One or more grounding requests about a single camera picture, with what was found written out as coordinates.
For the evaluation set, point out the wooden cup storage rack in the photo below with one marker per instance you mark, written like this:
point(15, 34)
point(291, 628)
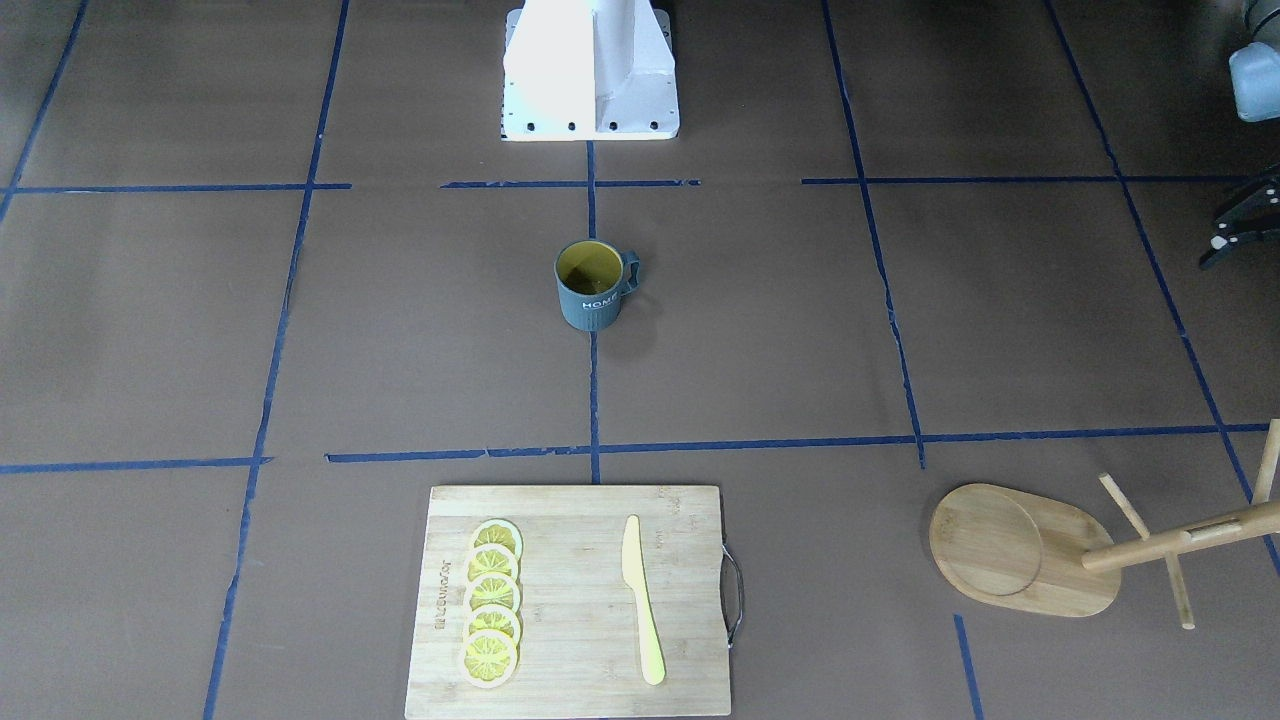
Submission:
point(1029, 553)

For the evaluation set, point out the dark teal ribbed mug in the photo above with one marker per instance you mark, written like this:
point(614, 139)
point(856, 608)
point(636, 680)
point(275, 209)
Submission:
point(593, 278)

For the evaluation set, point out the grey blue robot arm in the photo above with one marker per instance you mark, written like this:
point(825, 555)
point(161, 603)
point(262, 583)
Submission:
point(1254, 68)

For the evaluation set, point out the bamboo cutting board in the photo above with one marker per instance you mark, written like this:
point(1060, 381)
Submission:
point(578, 653)

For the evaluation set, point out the yellow plastic knife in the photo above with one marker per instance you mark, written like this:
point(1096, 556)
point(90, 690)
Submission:
point(652, 662)

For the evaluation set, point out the white pedestal column base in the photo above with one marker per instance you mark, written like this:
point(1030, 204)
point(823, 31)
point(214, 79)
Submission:
point(579, 71)

